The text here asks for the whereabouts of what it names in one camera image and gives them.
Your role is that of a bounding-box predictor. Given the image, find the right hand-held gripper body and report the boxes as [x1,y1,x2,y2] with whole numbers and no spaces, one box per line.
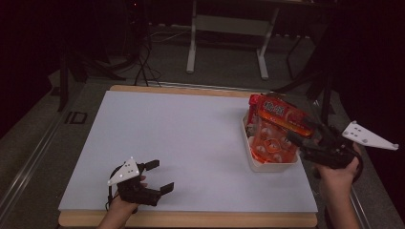
[298,120,400,171]

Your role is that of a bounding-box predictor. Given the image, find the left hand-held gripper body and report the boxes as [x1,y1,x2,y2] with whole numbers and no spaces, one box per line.
[106,156,164,207]

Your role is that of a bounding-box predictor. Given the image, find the orange snack packet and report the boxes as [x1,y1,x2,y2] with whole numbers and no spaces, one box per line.
[246,93,315,165]

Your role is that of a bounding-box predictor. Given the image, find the white plastic divided container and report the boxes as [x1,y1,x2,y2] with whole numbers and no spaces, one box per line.
[240,112,301,174]

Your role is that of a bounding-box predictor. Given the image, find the person's left hand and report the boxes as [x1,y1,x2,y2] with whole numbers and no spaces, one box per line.
[106,175,149,220]

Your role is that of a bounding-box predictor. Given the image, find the person's right hand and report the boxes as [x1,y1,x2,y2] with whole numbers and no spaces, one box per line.
[312,142,363,193]

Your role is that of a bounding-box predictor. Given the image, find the white table mat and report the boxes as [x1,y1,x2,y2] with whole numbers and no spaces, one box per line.
[58,90,319,214]

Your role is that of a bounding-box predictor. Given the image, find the black metal stand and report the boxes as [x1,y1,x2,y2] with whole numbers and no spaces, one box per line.
[270,0,339,130]
[56,0,141,113]

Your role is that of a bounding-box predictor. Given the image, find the metal floor rail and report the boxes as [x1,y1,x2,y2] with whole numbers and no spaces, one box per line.
[0,106,71,218]
[309,97,373,229]

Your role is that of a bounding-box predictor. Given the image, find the black floor bracket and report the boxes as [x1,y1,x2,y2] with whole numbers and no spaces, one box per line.
[64,111,89,125]

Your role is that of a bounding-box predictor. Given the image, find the black floor cables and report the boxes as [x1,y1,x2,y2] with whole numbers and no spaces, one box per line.
[133,30,162,88]

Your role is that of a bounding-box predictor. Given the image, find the white metal desk frame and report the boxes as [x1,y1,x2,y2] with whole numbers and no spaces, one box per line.
[185,0,282,81]

